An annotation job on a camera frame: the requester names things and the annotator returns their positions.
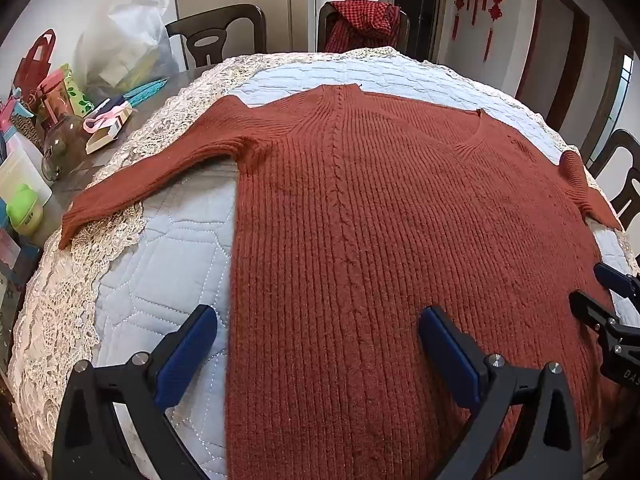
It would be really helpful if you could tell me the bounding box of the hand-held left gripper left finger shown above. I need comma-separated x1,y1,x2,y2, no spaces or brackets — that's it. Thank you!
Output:
51,304,218,480

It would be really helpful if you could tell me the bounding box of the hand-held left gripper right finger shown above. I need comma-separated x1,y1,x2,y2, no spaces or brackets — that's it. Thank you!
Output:
418,306,585,480

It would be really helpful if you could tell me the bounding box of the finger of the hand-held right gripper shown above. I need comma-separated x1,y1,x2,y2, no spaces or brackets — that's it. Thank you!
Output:
594,262,640,309
569,289,640,344

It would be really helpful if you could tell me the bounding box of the rust-red knit sweater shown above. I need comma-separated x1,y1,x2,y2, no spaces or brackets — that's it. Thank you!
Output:
57,84,623,480

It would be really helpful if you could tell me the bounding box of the dark wooden chair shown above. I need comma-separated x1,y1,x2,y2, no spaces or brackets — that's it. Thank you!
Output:
165,4,267,72
317,1,411,55
582,129,640,231

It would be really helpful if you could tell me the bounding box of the glass panel door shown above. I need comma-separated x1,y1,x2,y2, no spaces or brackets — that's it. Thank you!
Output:
582,37,636,166

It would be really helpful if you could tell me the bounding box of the green cap bottle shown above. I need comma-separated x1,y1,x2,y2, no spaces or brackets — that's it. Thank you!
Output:
6,183,41,236

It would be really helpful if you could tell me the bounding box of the pink ribbon box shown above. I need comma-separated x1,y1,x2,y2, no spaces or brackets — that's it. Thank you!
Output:
82,105,133,155

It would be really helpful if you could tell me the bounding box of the glass jar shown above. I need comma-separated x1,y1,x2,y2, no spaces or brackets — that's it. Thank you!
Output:
41,114,90,183

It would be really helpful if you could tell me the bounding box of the translucent plastic container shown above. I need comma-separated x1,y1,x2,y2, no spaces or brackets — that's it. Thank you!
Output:
0,150,53,211

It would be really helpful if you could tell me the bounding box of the brown wooden door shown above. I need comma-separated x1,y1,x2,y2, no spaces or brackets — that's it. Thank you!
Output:
515,0,591,133

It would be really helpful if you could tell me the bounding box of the teal plastic item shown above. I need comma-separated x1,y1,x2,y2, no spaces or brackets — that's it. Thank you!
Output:
122,77,171,103

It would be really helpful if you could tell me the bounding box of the green leaf-print packet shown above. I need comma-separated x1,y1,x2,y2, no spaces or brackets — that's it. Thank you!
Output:
59,64,96,117

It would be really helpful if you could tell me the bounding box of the pink packet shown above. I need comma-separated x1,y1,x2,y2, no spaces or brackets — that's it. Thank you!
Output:
37,71,71,126

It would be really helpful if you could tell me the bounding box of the white plastic bag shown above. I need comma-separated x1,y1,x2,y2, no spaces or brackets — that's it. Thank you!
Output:
75,0,180,103

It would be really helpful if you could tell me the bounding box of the red gift bag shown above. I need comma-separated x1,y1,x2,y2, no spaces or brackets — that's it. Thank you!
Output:
11,29,57,106

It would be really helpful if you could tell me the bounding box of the red checked cloth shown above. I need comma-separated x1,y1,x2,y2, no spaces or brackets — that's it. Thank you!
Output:
325,0,401,53

